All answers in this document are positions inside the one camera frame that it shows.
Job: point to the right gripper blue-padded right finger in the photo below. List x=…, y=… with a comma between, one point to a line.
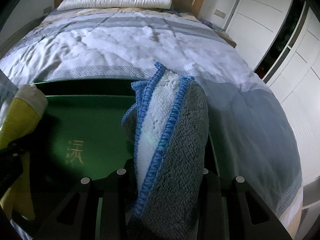
x=231, y=209

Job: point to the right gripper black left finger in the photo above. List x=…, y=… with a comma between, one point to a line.
x=68, y=207

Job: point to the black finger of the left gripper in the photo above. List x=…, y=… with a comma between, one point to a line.
x=30, y=168

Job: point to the yellow towel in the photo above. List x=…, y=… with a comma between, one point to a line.
x=24, y=113

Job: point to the grey blue-edged cloth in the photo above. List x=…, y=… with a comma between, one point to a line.
x=169, y=126

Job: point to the striped blue beige duvet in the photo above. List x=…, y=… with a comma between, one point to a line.
x=251, y=134

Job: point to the dark green tray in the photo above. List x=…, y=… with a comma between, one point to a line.
x=90, y=141

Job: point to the wooden nightstand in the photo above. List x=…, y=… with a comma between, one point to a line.
x=222, y=34

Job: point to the white wardrobe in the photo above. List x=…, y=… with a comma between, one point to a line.
x=279, y=40

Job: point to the wall socket plate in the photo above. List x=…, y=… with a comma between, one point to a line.
x=219, y=13

